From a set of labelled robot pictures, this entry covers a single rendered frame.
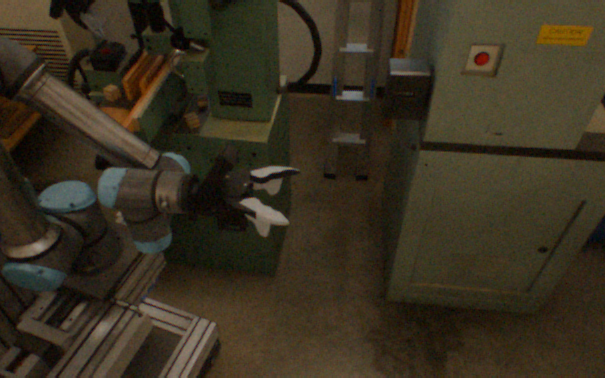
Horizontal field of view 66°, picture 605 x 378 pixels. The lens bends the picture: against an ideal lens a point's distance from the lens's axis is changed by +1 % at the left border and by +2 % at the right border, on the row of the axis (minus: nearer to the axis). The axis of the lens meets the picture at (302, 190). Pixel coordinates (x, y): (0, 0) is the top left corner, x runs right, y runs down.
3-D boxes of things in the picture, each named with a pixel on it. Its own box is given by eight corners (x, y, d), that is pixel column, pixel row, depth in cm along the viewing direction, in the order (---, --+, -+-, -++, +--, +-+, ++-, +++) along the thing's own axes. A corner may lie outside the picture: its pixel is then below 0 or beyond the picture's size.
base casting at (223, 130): (159, 82, 204) (154, 63, 198) (288, 93, 198) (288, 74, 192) (115, 147, 173) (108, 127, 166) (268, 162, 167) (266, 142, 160)
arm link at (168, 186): (167, 162, 85) (151, 189, 79) (192, 164, 85) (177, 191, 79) (173, 195, 90) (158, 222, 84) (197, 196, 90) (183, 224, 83)
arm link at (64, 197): (114, 212, 121) (98, 174, 112) (92, 254, 112) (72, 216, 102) (70, 209, 122) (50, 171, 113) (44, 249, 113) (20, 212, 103)
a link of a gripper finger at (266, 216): (290, 243, 79) (253, 219, 84) (290, 217, 75) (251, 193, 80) (277, 253, 77) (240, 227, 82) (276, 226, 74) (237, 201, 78)
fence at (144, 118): (197, 41, 191) (195, 29, 187) (201, 42, 191) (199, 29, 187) (140, 130, 149) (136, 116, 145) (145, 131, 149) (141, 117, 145)
